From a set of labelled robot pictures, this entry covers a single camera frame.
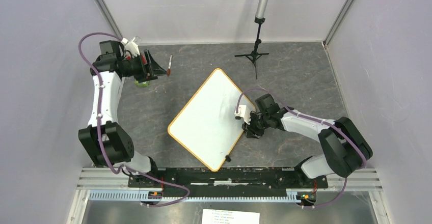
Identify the green toy block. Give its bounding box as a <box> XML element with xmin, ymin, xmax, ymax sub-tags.
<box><xmin>134</xmin><ymin>80</ymin><xmax>150</xmax><ymax>88</ymax></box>

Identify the slotted cable duct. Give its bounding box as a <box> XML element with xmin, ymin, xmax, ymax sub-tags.
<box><xmin>88</xmin><ymin>190</ymin><xmax>301</xmax><ymax>204</ymax></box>

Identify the red whiteboard marker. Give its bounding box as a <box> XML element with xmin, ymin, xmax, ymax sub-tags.
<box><xmin>167</xmin><ymin>54</ymin><xmax>173</xmax><ymax>76</ymax></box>

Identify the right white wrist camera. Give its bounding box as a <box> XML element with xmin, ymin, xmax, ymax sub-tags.
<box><xmin>234</xmin><ymin>104</ymin><xmax>251</xmax><ymax>125</ymax></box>

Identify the yellow framed whiteboard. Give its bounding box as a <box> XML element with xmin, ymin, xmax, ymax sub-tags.
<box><xmin>168</xmin><ymin>68</ymin><xmax>256</xmax><ymax>172</ymax></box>

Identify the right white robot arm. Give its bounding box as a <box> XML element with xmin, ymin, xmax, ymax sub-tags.
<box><xmin>234</xmin><ymin>94</ymin><xmax>373</xmax><ymax>187</ymax></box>

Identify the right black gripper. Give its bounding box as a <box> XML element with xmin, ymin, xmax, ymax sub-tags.
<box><xmin>241</xmin><ymin>112</ymin><xmax>269</xmax><ymax>140</ymax></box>

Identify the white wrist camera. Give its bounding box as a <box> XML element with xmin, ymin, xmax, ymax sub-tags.
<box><xmin>121</xmin><ymin>36</ymin><xmax>141</xmax><ymax>58</ymax></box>
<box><xmin>234</xmin><ymin>104</ymin><xmax>251</xmax><ymax>125</ymax></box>

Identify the black tripod stand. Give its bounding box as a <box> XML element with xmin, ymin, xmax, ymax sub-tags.
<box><xmin>234</xmin><ymin>17</ymin><xmax>269</xmax><ymax>79</ymax></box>

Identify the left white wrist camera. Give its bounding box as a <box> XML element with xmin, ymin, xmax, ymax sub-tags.
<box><xmin>121</xmin><ymin>36</ymin><xmax>141</xmax><ymax>58</ymax></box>

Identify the grey metal pole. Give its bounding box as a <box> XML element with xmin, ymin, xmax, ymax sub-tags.
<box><xmin>255</xmin><ymin>0</ymin><xmax>268</xmax><ymax>24</ymax></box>

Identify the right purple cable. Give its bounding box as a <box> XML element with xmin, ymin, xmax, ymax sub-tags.
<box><xmin>236</xmin><ymin>87</ymin><xmax>368</xmax><ymax>210</ymax></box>

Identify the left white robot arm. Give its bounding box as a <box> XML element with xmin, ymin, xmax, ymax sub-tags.
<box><xmin>78</xmin><ymin>37</ymin><xmax>167</xmax><ymax>187</ymax></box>

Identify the white paper sheet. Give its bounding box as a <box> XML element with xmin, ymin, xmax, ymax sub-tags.
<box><xmin>201</xmin><ymin>209</ymin><xmax>260</xmax><ymax>224</ymax></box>

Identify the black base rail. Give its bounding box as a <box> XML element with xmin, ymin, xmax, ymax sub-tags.
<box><xmin>128</xmin><ymin>167</ymin><xmax>329</xmax><ymax>198</ymax></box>

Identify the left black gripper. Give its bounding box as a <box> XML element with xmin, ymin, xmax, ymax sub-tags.
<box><xmin>122</xmin><ymin>49</ymin><xmax>168</xmax><ymax>83</ymax></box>

